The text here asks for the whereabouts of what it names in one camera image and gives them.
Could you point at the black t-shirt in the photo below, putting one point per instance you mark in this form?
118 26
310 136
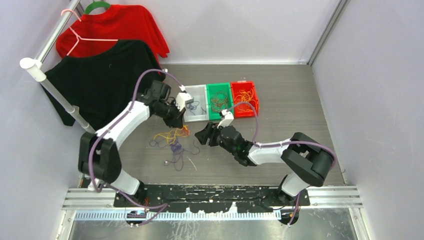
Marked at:
101 86

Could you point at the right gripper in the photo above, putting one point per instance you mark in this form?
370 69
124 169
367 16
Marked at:
210 131

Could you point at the green hanger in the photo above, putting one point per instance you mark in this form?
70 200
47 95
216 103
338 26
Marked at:
95 5

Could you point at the white clothes rack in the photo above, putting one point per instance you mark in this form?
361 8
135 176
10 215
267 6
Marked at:
33 66

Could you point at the green plastic bin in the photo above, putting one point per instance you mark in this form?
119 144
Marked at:
219 97

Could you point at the pink hanger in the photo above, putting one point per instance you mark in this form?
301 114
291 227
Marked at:
78 37

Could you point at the red plastic bin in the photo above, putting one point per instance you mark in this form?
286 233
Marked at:
244 91

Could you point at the red t-shirt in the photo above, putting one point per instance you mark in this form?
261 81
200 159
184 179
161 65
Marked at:
121 22

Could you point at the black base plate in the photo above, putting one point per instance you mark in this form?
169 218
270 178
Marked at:
215 198

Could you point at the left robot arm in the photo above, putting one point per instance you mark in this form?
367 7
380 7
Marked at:
99 155

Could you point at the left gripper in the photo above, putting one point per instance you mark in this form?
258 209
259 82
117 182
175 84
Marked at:
177 121

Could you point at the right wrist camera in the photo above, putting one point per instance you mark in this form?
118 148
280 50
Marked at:
227 118

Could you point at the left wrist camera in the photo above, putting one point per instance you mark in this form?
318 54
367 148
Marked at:
182 99

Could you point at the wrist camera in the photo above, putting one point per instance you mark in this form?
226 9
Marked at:
182 99
227 118

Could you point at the white plastic bin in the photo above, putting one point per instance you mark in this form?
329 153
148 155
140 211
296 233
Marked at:
198 110

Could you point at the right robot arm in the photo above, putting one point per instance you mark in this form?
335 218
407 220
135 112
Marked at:
309 161

